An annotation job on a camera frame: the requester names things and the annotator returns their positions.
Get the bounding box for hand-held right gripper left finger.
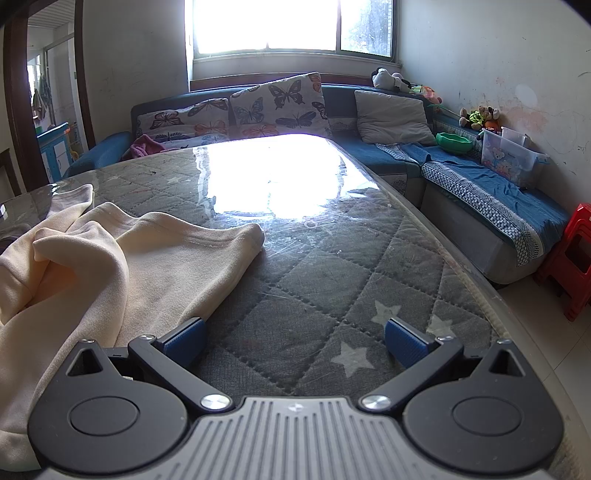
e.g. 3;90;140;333
66;316;235;415

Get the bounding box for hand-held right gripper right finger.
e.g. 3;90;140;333
360;316;526;413

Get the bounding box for cream cloth towel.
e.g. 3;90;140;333
0;184;266;472

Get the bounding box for hanging clothes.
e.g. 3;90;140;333
30;74;54;121

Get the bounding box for red plastic stool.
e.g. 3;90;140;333
534;203;591;322

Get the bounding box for blue sofa cover cloth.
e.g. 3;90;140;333
376;142;571;268

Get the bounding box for pink cloth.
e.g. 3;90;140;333
129;134;167;160

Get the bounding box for butterfly print cloth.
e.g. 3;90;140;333
154;122;334;151

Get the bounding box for green bowl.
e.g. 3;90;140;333
435;132;474;155

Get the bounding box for clear plastic storage box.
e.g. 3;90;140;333
479;127;550;190

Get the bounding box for flat butterfly print pillow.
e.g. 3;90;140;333
135;99;232;145

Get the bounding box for grey pillow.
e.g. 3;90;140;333
354;89;437;147

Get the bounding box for blue cabinet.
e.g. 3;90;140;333
37;122;79;183

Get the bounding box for green yellow plush toy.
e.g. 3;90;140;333
458;107;485;131

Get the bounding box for blue corner sofa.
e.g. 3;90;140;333
65;71;571;284

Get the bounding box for pink green toy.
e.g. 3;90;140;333
411;84;443;106

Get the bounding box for large butterfly print pillow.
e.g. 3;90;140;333
229;71;329;139

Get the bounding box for panda plush toy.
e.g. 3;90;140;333
372;67;411;93

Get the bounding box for window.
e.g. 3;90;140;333
185;0;400;61

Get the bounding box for dark wooden door frame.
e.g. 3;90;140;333
2;0;98;188

